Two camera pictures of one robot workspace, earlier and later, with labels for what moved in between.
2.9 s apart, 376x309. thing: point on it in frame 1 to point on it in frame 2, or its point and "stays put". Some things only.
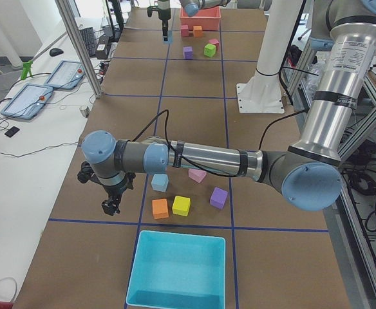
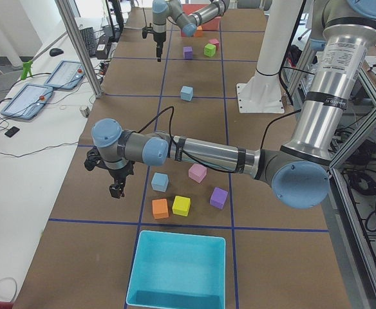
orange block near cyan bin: (160, 208) stays put
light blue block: (159, 182) stays put
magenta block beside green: (215, 42) stays put
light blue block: (170, 37) to (186, 93)
